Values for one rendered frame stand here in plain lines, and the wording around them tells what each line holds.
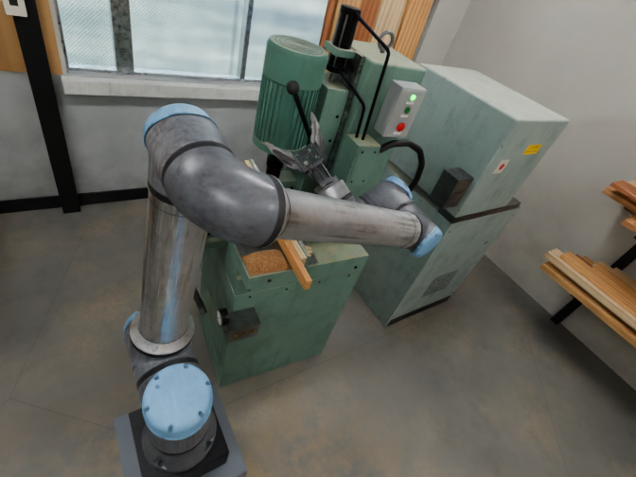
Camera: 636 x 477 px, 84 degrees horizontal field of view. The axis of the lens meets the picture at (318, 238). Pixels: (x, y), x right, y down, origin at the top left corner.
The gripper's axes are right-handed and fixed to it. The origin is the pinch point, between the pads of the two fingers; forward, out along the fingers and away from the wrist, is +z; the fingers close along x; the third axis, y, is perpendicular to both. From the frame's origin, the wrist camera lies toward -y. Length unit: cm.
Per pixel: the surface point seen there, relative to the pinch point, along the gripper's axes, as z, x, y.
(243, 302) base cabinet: -37, 46, -33
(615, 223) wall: -138, -160, -132
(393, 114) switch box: -11.7, -30.2, -10.3
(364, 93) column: -2.2, -25.6, -8.1
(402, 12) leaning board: 62, -127, -159
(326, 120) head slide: -1.6, -12.4, -13.6
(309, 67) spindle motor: 9.4, -13.2, 2.3
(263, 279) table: -32.9, 32.1, -14.9
